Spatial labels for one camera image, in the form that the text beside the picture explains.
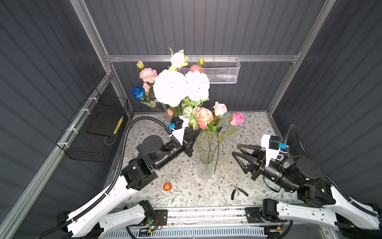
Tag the red round sticker badge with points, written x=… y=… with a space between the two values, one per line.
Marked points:
x=167 y=186

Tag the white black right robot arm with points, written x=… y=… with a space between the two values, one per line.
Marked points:
x=325 y=203

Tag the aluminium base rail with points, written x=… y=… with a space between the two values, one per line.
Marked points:
x=202 y=223

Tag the magenta pink rose stem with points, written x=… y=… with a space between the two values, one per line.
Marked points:
x=234 y=125

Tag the large pink cream rose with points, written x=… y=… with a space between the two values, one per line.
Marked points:
x=204 y=116

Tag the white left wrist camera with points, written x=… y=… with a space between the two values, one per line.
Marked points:
x=177 y=128

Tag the large pink peony flower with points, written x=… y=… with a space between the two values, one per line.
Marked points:
x=148 y=77

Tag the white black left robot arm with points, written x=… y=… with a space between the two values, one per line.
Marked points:
x=95 y=220

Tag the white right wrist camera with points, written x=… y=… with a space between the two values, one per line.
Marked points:
x=274 y=148

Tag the pale pink rose stem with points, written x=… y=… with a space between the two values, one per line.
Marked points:
x=219 y=110

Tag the pale blue hydrangea stem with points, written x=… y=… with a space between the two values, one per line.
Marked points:
x=189 y=91

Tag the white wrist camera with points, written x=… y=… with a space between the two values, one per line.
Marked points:
x=274 y=148
x=177 y=128

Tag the white wire mesh basket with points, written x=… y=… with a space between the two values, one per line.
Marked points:
x=219 y=70

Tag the peach peony flower stem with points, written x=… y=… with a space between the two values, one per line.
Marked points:
x=198 y=67

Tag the floral patterned table mat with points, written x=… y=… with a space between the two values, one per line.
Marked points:
x=189 y=190

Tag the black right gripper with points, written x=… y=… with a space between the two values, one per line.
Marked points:
x=252 y=161

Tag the black handled pliers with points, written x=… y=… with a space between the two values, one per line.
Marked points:
x=237 y=191

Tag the clear ribbed glass vase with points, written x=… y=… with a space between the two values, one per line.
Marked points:
x=205 y=168

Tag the blue artificial rose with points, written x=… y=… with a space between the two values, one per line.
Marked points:
x=140 y=94

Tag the black wire wall basket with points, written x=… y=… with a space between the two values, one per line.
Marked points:
x=90 y=137

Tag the pink tulip flower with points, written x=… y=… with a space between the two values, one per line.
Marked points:
x=170 y=112

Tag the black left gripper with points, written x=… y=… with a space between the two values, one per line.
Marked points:
x=186 y=145

